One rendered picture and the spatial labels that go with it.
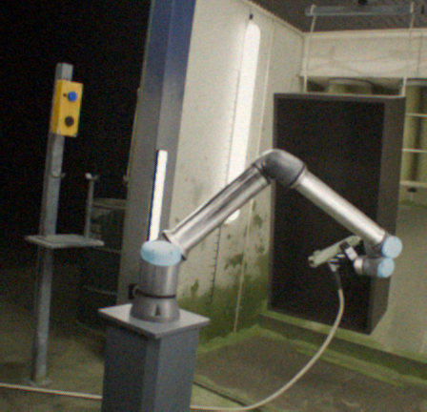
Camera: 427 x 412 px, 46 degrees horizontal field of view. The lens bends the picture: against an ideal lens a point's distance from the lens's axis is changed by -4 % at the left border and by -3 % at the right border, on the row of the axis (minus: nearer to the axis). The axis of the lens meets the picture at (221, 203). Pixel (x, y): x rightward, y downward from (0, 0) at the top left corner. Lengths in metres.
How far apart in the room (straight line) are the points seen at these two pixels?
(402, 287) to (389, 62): 1.55
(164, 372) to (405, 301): 2.14
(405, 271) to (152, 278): 2.27
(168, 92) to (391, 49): 1.66
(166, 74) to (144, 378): 1.61
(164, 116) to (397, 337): 2.06
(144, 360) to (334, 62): 2.70
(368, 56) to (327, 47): 0.34
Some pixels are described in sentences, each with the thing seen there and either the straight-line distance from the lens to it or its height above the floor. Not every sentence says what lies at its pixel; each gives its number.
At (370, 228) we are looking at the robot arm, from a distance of 2.11.
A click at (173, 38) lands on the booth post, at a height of 1.88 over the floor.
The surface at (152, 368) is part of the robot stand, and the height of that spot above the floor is 0.50.
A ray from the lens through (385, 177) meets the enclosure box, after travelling 2.51.
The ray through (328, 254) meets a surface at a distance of 2.52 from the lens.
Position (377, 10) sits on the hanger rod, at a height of 2.16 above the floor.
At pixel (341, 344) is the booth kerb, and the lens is 3.66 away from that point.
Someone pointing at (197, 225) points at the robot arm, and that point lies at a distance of 2.06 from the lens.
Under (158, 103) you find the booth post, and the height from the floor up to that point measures 1.52.
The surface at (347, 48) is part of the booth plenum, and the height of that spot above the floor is 2.19.
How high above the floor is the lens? 1.23
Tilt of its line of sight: 4 degrees down
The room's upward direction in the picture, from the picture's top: 7 degrees clockwise
